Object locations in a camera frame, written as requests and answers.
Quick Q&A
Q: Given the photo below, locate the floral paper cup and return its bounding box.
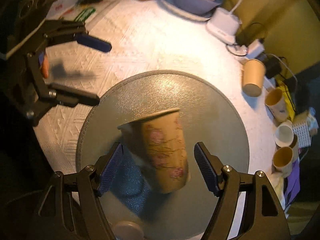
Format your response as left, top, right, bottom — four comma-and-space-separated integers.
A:
118, 108, 190, 194

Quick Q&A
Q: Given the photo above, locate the brown paper cup front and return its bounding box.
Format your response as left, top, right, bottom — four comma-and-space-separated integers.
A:
272, 147, 293, 178

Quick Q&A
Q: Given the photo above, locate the white paper cup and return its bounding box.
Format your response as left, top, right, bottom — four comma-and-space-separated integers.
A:
274, 120, 294, 147

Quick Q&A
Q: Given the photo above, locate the paper cup with blue print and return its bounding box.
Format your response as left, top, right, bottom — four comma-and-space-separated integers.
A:
265, 88, 289, 122

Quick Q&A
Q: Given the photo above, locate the plain brown paper cup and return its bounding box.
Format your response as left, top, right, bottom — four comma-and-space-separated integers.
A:
242, 59, 266, 98

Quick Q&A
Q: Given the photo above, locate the operator hand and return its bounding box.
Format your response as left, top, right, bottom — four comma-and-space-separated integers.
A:
41, 54, 49, 79

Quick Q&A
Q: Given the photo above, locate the green white sticker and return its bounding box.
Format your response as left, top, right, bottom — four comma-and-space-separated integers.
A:
73, 7, 96, 22

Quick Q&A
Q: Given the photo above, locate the purple cloth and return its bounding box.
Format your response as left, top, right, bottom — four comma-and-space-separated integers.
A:
284, 159, 300, 207

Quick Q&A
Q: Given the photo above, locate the white round lid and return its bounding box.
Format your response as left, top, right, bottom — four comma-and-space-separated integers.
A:
112, 221, 144, 240

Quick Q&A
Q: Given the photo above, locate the white textured tablecloth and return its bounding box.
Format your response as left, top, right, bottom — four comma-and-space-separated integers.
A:
32, 0, 286, 240

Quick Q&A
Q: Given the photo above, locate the white woven basket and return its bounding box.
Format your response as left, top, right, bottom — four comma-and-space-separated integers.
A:
293, 121, 311, 148

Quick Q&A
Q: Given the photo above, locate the round grey mat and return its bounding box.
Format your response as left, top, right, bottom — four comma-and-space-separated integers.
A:
75, 70, 249, 239

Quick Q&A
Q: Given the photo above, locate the black power adapter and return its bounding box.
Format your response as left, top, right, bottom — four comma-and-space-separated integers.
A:
263, 54, 283, 79

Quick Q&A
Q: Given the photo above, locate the white lamp base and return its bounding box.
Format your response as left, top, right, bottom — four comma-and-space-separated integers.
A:
206, 0, 242, 45

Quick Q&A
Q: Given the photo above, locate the white power strip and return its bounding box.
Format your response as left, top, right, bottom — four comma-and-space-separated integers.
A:
246, 39, 265, 59

